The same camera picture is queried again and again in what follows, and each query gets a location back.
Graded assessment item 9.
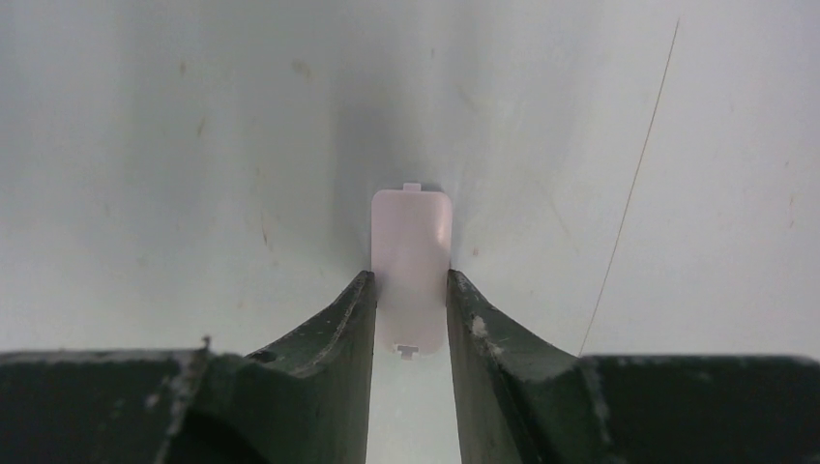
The white battery compartment cover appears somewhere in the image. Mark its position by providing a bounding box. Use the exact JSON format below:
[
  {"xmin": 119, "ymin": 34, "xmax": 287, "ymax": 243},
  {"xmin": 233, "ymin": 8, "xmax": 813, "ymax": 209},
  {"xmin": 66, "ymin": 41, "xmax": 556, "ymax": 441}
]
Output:
[{"xmin": 370, "ymin": 183, "xmax": 453, "ymax": 361}]

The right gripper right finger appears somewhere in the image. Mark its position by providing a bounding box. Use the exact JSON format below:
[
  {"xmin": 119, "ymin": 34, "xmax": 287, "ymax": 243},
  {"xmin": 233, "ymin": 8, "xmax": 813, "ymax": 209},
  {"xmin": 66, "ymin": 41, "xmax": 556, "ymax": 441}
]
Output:
[{"xmin": 446, "ymin": 271, "xmax": 819, "ymax": 463}]

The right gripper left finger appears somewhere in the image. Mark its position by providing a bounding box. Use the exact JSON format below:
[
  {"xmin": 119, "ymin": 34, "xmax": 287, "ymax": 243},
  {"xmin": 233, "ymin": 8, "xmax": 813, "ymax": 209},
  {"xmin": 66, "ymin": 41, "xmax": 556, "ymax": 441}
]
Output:
[{"xmin": 1, "ymin": 271, "xmax": 376, "ymax": 463}]

